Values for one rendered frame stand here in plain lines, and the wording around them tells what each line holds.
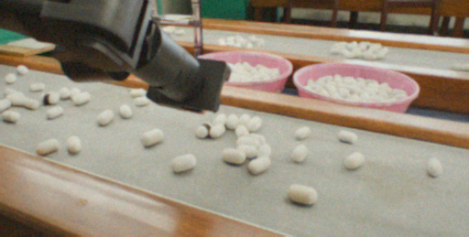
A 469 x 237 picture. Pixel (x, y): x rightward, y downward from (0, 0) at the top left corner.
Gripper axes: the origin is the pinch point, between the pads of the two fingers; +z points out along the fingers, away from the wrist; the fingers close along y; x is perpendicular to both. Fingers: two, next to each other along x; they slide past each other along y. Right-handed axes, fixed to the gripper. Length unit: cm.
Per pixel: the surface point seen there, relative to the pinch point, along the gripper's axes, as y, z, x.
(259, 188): -10.1, 0.2, 10.6
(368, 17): 21, 440, -265
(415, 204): -29.0, 4.3, 7.6
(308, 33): 7, 70, -48
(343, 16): 56, 438, -264
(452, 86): -37, 44, -24
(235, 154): -4.8, 2.2, 6.6
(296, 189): -15.2, -1.5, 9.6
